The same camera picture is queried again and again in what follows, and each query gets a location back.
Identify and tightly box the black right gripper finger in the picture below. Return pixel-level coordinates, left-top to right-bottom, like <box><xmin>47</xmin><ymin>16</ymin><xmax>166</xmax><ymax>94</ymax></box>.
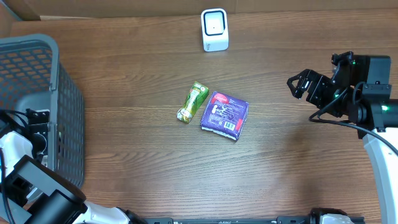
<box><xmin>287</xmin><ymin>69</ymin><xmax>313</xmax><ymax>84</ymax></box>
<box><xmin>287</xmin><ymin>78</ymin><xmax>305</xmax><ymax>99</ymax></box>

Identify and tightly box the green yellow snack pouch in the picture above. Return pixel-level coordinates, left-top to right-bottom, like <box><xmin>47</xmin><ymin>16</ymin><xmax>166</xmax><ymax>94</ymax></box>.
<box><xmin>177</xmin><ymin>82</ymin><xmax>209</xmax><ymax>123</ymax></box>

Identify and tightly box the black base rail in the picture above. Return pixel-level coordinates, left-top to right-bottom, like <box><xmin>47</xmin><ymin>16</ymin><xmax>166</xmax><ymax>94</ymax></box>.
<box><xmin>145</xmin><ymin>208</ymin><xmax>366</xmax><ymax>224</ymax></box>

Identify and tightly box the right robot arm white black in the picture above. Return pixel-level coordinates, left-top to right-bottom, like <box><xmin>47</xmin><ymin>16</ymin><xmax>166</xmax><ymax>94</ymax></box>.
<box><xmin>287</xmin><ymin>52</ymin><xmax>397</xmax><ymax>223</ymax></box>

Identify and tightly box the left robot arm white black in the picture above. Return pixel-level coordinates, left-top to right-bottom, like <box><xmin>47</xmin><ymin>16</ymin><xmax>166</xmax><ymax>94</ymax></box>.
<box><xmin>1</xmin><ymin>109</ymin><xmax>145</xmax><ymax>224</ymax></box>

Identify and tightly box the white barcode scanner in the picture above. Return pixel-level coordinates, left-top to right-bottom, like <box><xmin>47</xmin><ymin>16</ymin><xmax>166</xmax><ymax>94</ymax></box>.
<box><xmin>201</xmin><ymin>8</ymin><xmax>229</xmax><ymax>52</ymax></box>

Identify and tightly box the purple sanitary pad pack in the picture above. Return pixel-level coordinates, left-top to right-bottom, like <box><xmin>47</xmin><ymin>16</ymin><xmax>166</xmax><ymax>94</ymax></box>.
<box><xmin>200</xmin><ymin>91</ymin><xmax>249</xmax><ymax>141</ymax></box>

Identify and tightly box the grey plastic mesh basket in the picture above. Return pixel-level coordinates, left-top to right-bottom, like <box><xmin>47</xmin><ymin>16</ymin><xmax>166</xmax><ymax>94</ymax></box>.
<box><xmin>1</xmin><ymin>34</ymin><xmax>85</xmax><ymax>187</ymax></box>

